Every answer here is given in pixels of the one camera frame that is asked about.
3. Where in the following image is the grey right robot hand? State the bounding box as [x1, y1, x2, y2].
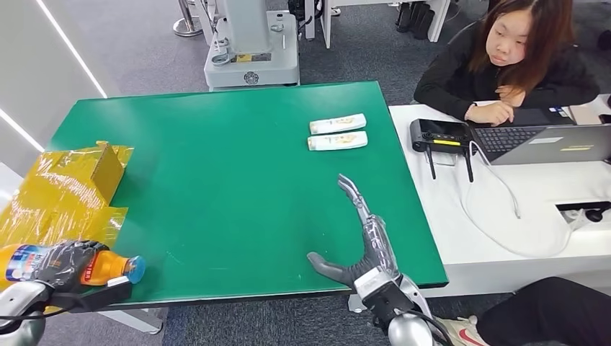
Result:
[306, 174, 401, 288]

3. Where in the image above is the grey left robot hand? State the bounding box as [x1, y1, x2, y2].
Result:
[30, 240, 111, 292]

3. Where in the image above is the orange bottle with clear cap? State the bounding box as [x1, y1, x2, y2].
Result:
[0, 243, 147, 290]

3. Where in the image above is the white bottle with yellow print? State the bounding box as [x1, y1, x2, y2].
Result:
[309, 113, 367, 136]
[307, 131, 369, 152]

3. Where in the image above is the yellow taped cardboard box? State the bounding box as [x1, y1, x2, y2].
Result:
[0, 141, 135, 288]

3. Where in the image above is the black controller with antennas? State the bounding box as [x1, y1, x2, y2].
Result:
[409, 118, 475, 183]

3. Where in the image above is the person at laptop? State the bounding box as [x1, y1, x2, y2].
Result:
[414, 0, 601, 128]

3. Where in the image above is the person with white sneaker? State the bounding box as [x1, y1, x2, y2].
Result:
[437, 277, 611, 346]

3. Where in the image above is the grey laptop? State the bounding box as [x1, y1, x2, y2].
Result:
[470, 107, 611, 167]

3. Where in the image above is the white desk leg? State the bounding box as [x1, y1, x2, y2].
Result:
[304, 0, 335, 49]

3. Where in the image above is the tan notebook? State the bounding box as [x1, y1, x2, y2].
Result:
[568, 104, 603, 126]

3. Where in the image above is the metal stanchion base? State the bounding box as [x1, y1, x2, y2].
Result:
[172, 0, 204, 37]

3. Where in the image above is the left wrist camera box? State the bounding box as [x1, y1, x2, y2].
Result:
[50, 277, 133, 314]

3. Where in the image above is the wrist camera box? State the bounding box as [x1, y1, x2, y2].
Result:
[50, 277, 133, 314]
[353, 267, 416, 330]

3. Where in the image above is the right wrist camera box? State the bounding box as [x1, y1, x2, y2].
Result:
[353, 267, 416, 330]

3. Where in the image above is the white cable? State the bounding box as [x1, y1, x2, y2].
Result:
[460, 141, 581, 259]

